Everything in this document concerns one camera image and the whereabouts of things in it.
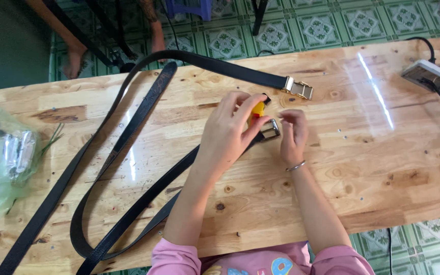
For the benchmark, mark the person's right fingers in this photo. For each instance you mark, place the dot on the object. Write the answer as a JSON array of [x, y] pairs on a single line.
[[291, 118]]

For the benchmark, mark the black belt with gold buckle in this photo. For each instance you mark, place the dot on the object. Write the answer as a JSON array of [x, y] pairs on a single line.
[[53, 198]]

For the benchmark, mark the pink printed shirt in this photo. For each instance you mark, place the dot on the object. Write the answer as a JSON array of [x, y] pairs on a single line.
[[266, 263]]

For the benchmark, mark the person's left hand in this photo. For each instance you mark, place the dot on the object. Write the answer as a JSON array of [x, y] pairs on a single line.
[[222, 133]]

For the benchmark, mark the black metal frame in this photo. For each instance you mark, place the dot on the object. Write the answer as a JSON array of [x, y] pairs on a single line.
[[90, 34]]

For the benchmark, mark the blue plastic stool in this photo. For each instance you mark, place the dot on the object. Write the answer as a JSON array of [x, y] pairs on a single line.
[[189, 8]]

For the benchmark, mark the bundle of silver buckles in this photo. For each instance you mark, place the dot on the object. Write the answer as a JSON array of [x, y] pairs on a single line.
[[19, 151]]

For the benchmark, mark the white power strip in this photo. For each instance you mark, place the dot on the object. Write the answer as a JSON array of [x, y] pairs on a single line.
[[426, 74]]

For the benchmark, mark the person's right hand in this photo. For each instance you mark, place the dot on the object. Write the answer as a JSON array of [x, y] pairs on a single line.
[[294, 139]]

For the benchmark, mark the black belt with brown underside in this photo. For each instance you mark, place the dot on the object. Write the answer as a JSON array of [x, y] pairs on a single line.
[[159, 88]]

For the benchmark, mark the yellow lighter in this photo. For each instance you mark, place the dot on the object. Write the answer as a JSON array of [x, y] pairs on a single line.
[[258, 110]]

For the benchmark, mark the black belt with silver buckle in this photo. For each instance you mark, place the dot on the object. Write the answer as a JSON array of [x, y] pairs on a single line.
[[147, 198]]

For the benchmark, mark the black metal pole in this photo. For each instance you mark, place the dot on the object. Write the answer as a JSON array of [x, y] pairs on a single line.
[[259, 15]]

